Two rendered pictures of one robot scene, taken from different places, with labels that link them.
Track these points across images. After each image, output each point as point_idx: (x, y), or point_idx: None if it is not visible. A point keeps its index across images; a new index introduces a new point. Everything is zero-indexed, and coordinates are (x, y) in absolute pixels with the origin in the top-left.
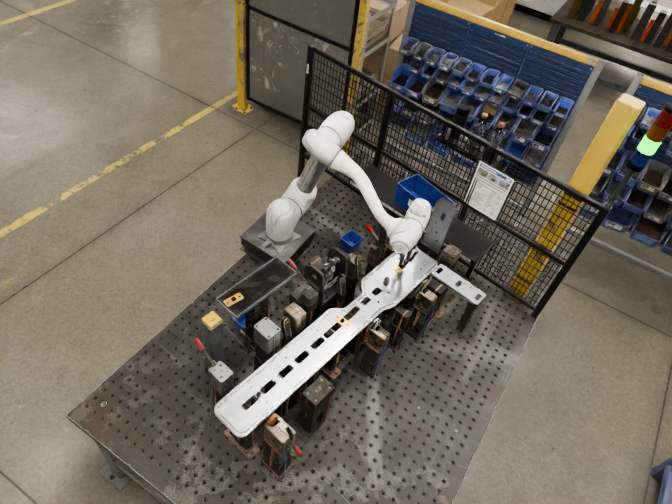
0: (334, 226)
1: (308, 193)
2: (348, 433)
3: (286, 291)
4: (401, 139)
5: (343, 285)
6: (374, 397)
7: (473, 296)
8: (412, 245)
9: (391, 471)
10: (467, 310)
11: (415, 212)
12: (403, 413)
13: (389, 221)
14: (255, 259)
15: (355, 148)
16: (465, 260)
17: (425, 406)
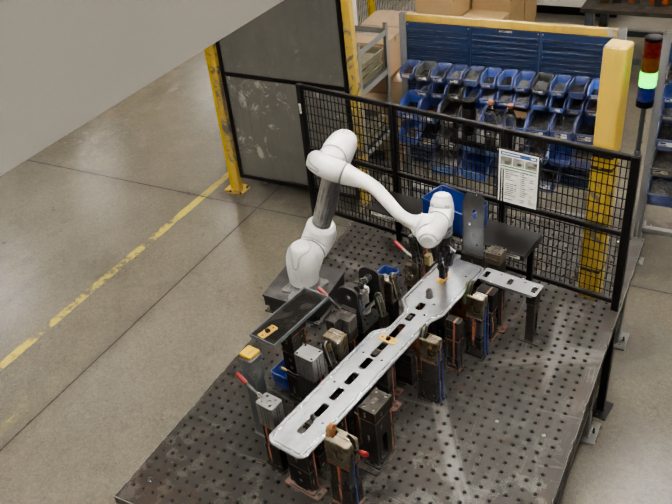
0: None
1: (326, 229)
2: (422, 459)
3: None
4: (415, 153)
5: (382, 305)
6: (444, 420)
7: (529, 290)
8: (440, 236)
9: (477, 485)
10: (528, 309)
11: (436, 205)
12: (480, 429)
13: (411, 218)
14: None
15: None
16: (521, 269)
17: (504, 418)
